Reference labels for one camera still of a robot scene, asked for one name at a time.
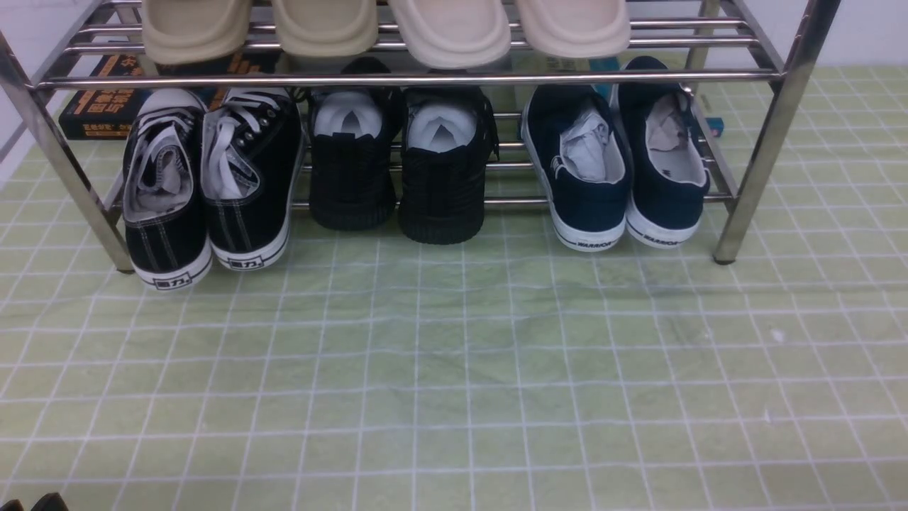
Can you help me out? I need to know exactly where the black knit shoe left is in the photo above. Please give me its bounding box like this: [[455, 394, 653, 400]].
[[306, 85, 404, 231]]

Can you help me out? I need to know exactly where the black canvas sneaker right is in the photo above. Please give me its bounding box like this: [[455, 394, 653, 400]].
[[200, 87, 307, 272]]

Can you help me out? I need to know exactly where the beige slipper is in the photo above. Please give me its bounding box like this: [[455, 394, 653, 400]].
[[142, 1, 253, 65], [272, 1, 377, 57]]

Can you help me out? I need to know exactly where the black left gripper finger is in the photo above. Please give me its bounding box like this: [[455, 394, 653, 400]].
[[0, 500, 25, 511]]

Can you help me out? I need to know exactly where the black canvas sneaker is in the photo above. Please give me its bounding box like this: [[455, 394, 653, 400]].
[[122, 89, 213, 292], [200, 87, 307, 272]]

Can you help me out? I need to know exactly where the green checkered tablecloth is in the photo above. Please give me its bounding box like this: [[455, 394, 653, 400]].
[[1, 67, 907, 510]]

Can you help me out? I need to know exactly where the cream slipper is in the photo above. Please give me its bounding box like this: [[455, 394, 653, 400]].
[[388, 1, 511, 69], [515, 1, 631, 59]]

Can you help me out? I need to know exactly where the black orange book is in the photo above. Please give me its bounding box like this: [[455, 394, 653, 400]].
[[58, 54, 279, 141]]

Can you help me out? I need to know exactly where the black knit shoe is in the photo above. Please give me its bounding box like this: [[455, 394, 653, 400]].
[[306, 85, 404, 231], [398, 85, 499, 246]]

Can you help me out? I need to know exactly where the black canvas sneaker left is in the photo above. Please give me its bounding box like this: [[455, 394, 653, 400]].
[[122, 89, 213, 292]]

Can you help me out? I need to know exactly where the stainless steel shoe rack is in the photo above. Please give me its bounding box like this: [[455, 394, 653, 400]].
[[2, 1, 840, 275]]

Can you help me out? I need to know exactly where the black knit shoe right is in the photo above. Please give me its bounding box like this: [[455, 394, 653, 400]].
[[398, 85, 499, 246]]

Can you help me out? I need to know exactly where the cream slipper far right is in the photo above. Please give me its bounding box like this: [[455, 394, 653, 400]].
[[515, 1, 631, 59]]

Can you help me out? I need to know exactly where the navy slip-on shoe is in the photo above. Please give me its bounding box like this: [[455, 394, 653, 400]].
[[520, 84, 632, 253], [611, 82, 711, 249]]

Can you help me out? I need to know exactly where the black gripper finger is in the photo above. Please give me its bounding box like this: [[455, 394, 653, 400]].
[[31, 493, 69, 511]]

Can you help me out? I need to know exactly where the beige slipper far left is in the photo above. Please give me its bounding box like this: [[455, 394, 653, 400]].
[[142, 1, 253, 65]]

